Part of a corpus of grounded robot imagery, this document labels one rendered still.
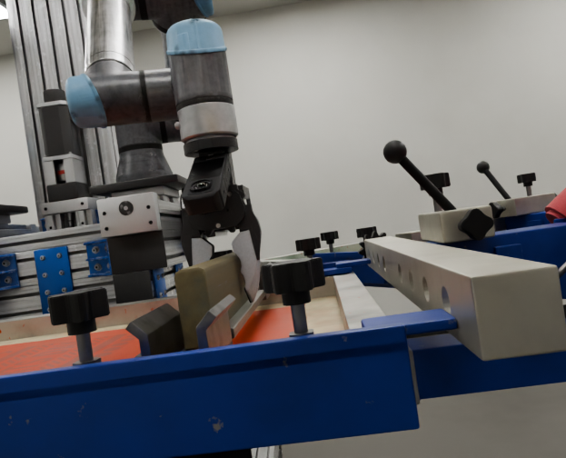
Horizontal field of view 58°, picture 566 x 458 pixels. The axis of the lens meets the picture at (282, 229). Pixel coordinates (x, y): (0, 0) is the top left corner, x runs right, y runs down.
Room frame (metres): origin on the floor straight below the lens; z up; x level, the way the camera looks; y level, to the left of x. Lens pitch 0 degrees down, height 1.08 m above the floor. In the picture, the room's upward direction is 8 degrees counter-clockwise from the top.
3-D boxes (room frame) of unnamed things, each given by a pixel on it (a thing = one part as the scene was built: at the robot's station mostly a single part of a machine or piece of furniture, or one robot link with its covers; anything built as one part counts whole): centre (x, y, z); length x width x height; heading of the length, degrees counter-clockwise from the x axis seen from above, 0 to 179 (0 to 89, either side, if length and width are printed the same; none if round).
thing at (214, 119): (0.67, 0.08, 1.23); 0.08 x 0.08 x 0.05
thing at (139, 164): (1.38, 0.35, 1.31); 0.15 x 0.15 x 0.10
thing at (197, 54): (0.67, 0.08, 1.31); 0.09 x 0.08 x 0.11; 11
